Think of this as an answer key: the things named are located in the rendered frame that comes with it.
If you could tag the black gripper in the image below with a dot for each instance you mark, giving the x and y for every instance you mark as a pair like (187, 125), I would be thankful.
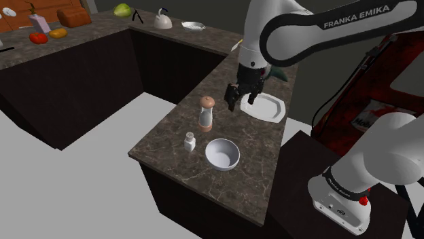
(250, 77)

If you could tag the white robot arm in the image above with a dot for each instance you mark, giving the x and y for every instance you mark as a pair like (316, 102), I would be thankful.
(381, 149)

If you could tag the white octagonal plate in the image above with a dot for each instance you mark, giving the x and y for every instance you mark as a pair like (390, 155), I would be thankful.
(266, 107)

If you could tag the brown and white pepper mill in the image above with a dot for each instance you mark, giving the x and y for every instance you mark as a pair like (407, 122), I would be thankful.
(206, 116)

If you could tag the teal curved object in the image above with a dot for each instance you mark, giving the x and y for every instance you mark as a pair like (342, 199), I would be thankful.
(279, 73)

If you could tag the white bowl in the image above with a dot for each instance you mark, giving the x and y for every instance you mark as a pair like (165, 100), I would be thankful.
(222, 155)

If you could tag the white salt shaker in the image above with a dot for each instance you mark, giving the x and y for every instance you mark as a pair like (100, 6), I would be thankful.
(189, 144)

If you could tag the white colander dish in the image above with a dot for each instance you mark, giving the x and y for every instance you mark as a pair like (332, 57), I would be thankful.
(193, 26)

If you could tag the dark robot stand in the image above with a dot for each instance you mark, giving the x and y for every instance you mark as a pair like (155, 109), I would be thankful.
(298, 185)

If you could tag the white kettle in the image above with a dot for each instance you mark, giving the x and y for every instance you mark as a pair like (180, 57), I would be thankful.
(162, 22)

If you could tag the black tongs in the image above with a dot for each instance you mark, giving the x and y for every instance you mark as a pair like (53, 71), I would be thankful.
(137, 16)

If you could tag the green cabbage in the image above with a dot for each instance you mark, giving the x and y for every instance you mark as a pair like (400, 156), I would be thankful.
(122, 10)

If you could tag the dark kitchen counter cabinet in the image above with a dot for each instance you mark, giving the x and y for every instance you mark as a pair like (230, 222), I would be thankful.
(82, 82)

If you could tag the brown bread loaf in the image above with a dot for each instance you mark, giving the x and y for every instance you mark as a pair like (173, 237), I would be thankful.
(73, 17)

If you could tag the orange potato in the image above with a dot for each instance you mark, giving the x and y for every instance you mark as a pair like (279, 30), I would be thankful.
(58, 33)

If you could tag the red tomato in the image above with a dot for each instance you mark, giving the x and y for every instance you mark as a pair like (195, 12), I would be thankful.
(38, 38)

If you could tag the pink vase with plant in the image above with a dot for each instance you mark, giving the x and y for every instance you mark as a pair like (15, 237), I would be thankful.
(39, 23)

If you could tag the black flat utensil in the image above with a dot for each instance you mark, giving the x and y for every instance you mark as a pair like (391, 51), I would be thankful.
(6, 49)

